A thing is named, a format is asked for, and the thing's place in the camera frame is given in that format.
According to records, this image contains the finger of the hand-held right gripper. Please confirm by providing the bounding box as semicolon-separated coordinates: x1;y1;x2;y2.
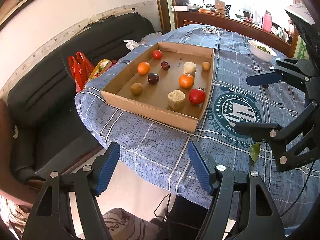
246;58;317;90
235;100;320;172

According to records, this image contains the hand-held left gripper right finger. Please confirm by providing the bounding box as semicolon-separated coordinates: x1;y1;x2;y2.
188;141;285;240

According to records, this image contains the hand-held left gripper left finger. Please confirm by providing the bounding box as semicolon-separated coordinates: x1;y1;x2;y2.
22;141;120;240

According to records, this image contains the orange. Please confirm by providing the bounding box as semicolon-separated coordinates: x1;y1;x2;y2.
137;62;152;76
179;73;195;89

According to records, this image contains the cardboard box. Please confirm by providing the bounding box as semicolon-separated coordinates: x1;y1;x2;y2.
101;42;215;133

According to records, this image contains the dark purple plum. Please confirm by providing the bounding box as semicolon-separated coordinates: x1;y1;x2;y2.
147;73;160;85

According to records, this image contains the green leaf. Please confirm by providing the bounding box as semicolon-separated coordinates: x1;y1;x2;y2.
249;142;260;163

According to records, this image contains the white bowl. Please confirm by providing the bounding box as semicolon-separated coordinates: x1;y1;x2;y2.
247;39;277;62

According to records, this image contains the pink bottle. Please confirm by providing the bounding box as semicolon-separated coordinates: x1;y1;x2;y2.
262;10;272;32

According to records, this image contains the black box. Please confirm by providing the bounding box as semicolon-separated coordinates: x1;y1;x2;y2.
167;195;213;240

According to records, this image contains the blue checked tablecloth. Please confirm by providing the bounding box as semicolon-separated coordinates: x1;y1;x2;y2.
75;24;320;220

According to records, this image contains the person's patterned trouser leg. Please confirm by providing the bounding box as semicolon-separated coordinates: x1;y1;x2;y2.
102;207;163;240

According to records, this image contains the wooden counter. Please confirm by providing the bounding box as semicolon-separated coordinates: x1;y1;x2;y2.
172;10;293;55

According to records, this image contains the red plastic bag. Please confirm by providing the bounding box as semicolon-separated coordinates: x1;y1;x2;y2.
68;52;95;93

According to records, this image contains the yellow plastic bag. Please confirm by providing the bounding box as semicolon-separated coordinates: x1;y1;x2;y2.
87;59;113;80

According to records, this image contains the black sofa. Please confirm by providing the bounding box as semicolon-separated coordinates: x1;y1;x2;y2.
7;12;155;183

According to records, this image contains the clear plastic bag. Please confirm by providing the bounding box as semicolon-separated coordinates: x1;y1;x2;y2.
139;32;163;46

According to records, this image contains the white plastic item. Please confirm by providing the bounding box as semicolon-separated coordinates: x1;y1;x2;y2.
124;39;139;50

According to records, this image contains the thin black cable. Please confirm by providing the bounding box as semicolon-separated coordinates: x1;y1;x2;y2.
281;159;317;217

